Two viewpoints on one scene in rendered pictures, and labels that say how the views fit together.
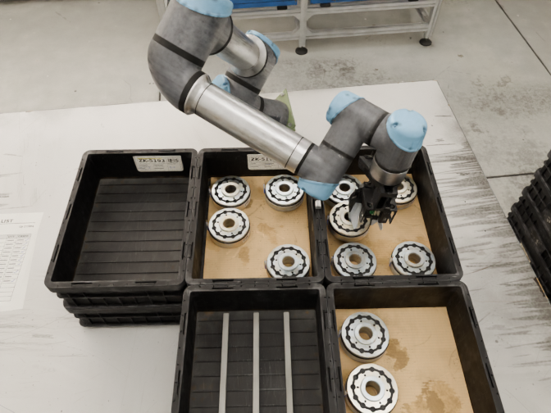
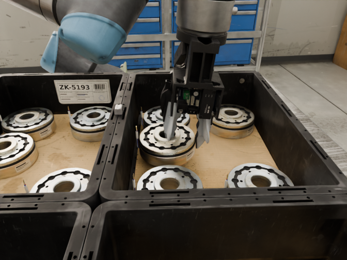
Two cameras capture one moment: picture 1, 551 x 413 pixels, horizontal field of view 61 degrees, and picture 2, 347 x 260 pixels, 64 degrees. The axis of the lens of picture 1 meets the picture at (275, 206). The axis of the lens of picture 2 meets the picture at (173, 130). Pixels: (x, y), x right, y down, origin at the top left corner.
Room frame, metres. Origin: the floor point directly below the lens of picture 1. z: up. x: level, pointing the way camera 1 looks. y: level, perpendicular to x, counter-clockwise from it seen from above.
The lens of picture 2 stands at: (0.24, -0.19, 1.16)
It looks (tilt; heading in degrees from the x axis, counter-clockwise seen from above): 32 degrees down; 359
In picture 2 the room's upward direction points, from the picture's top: straight up
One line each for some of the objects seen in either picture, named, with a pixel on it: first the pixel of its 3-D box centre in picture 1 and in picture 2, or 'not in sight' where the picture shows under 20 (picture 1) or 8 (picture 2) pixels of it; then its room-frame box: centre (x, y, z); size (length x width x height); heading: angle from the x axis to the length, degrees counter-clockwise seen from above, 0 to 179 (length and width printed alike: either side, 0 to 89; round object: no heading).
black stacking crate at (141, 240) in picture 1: (134, 224); not in sight; (0.65, 0.35, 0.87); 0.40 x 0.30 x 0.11; 1
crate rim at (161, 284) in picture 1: (129, 213); not in sight; (0.65, 0.35, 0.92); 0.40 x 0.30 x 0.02; 1
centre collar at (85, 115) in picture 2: (284, 188); (93, 115); (0.77, -0.02, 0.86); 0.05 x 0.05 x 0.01
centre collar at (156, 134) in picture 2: (349, 217); (167, 134); (0.66, -0.18, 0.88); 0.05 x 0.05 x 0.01
